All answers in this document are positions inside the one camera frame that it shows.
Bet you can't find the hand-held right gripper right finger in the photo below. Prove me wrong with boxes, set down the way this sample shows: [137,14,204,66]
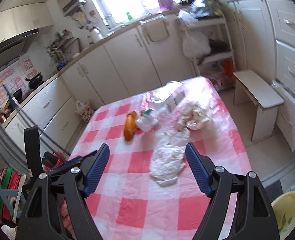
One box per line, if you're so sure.
[185,143,280,240]

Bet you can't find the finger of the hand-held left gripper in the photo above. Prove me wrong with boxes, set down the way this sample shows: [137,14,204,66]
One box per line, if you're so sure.
[48,155,85,178]

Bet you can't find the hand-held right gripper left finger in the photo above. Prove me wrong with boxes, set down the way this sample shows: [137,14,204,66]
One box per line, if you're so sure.
[15,143,110,240]

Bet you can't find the orange wrapper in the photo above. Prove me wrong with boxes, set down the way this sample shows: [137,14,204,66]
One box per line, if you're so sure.
[124,111,139,142]

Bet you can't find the white tissue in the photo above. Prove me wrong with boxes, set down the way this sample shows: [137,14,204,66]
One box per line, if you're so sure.
[176,100,214,132]

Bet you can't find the small white plastic bottle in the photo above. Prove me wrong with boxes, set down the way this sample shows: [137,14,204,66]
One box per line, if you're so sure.
[135,109,160,132]

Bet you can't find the clear plastic bottle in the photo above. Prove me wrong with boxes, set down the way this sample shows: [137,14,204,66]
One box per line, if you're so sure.
[152,81,188,113]

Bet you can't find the red floor bag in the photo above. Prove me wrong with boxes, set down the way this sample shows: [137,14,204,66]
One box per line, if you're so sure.
[44,151,68,170]

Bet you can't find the black pouch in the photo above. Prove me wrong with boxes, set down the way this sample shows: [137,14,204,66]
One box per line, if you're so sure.
[43,152,57,167]

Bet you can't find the pink checked plastic tablecloth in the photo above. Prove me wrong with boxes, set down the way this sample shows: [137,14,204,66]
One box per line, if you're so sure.
[60,76,253,240]

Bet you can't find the patterned waste bag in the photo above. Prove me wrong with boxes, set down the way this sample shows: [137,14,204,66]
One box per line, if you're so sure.
[76,100,93,123]

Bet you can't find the cream two-drawer cabinet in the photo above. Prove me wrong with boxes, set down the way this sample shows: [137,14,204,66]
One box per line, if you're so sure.
[4,77,84,155]

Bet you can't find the red green bag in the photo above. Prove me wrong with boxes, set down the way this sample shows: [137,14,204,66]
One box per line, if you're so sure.
[0,166,23,220]

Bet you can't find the black wok on stove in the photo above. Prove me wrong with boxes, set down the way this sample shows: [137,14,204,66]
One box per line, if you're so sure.
[25,72,44,89]

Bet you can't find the white stool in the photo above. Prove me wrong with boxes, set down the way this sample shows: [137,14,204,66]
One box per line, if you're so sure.
[232,70,285,142]

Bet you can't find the cream sink base cabinet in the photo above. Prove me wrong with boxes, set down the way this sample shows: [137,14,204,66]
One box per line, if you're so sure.
[59,14,195,108]

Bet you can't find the red plastic bag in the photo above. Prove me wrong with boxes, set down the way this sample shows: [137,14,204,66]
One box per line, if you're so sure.
[222,59,235,77]

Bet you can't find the dark framed cutting board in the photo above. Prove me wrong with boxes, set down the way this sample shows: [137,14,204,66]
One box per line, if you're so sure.
[63,37,82,60]

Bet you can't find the utensil rack with utensils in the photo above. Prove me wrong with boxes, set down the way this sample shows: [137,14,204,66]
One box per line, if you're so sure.
[46,29,73,63]

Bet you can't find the clear plastic bag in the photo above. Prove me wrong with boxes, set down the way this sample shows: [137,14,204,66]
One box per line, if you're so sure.
[271,79,288,93]

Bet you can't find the black frying pan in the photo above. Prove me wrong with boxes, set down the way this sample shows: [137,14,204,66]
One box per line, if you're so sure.
[209,39,231,55]

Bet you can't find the range hood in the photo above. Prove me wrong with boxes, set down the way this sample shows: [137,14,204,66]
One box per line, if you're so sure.
[0,29,39,77]

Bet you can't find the large white plastic bag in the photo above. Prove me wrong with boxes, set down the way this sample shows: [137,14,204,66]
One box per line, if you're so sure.
[182,29,211,59]

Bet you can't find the white thermos jug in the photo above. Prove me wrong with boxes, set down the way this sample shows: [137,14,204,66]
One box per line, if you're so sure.
[89,26,104,43]

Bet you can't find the white hanging bin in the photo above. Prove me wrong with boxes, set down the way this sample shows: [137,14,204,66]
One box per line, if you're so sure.
[140,19,171,44]

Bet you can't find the white trolley rack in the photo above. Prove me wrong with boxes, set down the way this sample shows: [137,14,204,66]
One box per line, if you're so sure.
[180,15,238,80]

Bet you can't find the cream double-door cabinet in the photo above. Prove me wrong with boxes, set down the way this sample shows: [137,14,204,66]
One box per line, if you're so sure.
[217,0,278,80]

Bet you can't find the cream three-drawer cabinet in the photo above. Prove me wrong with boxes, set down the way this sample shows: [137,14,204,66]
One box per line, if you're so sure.
[266,0,295,153]

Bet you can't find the small white plastic bag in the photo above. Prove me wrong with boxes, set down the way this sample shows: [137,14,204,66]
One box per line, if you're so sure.
[177,9,199,27]

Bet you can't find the silver water heater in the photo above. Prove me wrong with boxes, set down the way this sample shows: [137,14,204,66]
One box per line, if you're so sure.
[55,0,87,17]

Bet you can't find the black bag of vegetables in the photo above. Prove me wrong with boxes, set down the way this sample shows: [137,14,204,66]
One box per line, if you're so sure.
[187,0,224,19]

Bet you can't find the chrome faucet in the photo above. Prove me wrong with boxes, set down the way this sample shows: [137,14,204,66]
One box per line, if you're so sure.
[135,0,149,14]

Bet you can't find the purple cloth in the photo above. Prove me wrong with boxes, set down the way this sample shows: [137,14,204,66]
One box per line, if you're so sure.
[156,0,179,10]

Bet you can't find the black strap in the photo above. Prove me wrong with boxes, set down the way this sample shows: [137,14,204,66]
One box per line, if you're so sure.
[24,127,43,180]

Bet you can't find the metal sliding door frame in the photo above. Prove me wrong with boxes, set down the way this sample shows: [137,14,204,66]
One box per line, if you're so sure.
[0,107,30,180]

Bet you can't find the white blue frame rack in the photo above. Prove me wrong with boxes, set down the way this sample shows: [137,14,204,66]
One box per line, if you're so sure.
[0,147,28,223]

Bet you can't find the red printed wall sticker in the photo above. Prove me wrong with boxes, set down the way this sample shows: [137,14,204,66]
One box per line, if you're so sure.
[0,57,34,105]

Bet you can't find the cream wall cabinets beside hood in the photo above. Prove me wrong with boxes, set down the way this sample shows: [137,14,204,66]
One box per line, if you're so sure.
[0,2,55,52]

